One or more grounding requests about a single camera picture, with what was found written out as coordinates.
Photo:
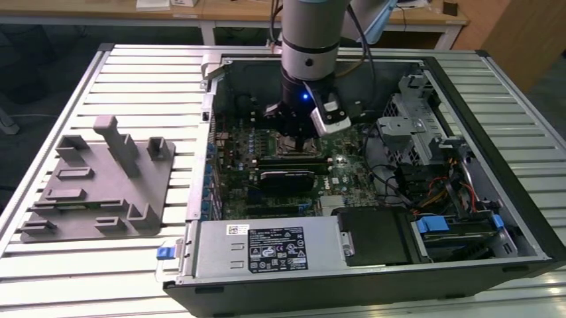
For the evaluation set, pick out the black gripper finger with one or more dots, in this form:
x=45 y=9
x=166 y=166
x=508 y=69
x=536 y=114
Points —
x=297 y=126

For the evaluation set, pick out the silver CPU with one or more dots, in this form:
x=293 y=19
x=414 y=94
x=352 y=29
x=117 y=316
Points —
x=290 y=144

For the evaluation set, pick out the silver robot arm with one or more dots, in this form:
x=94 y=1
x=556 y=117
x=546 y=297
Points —
x=310 y=49

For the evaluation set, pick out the CPU socket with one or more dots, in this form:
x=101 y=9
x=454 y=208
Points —
x=278 y=154

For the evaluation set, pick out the black graphics card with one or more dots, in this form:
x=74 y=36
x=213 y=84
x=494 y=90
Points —
x=287 y=182

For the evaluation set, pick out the green motherboard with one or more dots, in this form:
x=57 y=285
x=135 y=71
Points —
x=354 y=179

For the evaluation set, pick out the grey plastic case latch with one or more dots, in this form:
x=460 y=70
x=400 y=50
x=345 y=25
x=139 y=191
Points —
x=210 y=63

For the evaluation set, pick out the silver metal disk bay cage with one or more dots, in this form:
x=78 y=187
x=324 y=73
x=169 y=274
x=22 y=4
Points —
x=398 y=127

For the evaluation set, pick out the silver finned heat sink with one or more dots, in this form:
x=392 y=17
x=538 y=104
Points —
x=333 y=203

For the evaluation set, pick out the white box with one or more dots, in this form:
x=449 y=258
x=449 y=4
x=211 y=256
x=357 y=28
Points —
x=153 y=3
x=183 y=2

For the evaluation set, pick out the black plastic shroud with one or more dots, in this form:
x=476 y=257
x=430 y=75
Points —
x=376 y=236

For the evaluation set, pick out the silver power supply unit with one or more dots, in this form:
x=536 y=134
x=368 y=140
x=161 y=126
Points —
x=221 y=245

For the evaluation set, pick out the hard disk in blue carrier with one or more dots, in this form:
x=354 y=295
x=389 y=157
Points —
x=436 y=227

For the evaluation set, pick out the small dark box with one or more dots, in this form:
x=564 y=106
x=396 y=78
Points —
x=452 y=8

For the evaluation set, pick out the grey parts rack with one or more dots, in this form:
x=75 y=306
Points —
x=111 y=198

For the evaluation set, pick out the wooden desk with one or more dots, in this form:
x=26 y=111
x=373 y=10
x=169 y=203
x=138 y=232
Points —
x=111 y=15

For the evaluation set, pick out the blue release latch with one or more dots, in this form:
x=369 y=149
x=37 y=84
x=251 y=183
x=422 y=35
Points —
x=166 y=252

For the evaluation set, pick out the black open PC case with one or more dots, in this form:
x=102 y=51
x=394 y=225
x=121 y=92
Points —
x=310 y=298

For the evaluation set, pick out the green RAM stick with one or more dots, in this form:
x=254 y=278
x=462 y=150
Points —
x=82 y=206

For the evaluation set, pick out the wooden cabinet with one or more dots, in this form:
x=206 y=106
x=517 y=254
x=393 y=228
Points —
x=526 y=39

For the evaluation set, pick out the grey chair base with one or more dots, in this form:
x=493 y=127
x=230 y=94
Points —
x=8 y=127

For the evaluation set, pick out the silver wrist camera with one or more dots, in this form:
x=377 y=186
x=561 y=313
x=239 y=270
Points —
x=332 y=116

